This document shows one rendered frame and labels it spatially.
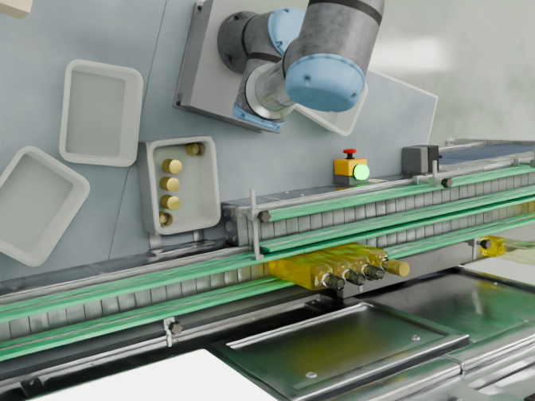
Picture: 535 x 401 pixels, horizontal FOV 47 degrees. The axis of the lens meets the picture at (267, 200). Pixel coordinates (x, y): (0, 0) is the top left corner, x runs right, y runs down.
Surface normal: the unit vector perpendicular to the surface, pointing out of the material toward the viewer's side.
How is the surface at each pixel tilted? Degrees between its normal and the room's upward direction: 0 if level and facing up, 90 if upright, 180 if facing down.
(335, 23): 43
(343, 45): 23
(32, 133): 0
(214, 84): 0
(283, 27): 7
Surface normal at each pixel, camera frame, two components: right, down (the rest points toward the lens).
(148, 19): 0.53, 0.11
